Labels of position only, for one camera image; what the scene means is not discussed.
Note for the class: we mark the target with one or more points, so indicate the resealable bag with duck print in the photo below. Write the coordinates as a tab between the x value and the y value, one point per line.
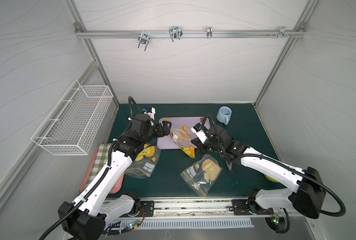
145	163

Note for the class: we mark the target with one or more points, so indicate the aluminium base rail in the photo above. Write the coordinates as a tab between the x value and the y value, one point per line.
193	207

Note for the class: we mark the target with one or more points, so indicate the lilac plastic tray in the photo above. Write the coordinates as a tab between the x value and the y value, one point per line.
167	143

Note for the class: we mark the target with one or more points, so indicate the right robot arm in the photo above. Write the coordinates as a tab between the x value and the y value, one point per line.
303	189

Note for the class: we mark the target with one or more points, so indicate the metal tongs on table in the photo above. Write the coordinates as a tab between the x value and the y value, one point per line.
229	165

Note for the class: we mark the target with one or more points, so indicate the light blue ceramic mug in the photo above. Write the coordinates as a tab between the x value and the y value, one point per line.
224	115

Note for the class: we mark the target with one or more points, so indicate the metal hook clamp left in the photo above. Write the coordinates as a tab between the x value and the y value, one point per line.
143	39

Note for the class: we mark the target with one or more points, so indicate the aluminium cross rail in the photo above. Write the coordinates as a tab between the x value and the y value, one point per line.
187	34

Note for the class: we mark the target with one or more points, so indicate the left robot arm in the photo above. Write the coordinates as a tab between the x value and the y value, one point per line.
84	218

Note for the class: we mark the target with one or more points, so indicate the pink tray with checked cloth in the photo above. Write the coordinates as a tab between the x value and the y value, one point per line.
98	161

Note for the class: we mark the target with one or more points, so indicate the metal hook clamp small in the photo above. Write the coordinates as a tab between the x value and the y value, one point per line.
209	32

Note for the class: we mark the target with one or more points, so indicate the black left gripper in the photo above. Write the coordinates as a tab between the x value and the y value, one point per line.
162	129

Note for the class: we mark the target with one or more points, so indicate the metal hook clamp middle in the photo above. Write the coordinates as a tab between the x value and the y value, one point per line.
175	33

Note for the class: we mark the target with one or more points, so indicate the resealable bag centre table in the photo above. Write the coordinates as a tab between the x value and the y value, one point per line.
201	175

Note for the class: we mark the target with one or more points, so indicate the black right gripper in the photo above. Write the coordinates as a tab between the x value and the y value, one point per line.
200	141

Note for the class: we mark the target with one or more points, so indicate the green bowl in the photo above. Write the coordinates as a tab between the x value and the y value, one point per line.
270	179

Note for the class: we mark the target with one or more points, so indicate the white wire basket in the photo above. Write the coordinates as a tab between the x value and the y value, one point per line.
72	125

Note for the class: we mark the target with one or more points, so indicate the clear resealable bag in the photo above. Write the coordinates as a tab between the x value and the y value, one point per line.
182	140

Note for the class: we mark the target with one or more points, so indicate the metal hook clamp right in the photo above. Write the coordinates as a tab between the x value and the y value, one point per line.
282	33

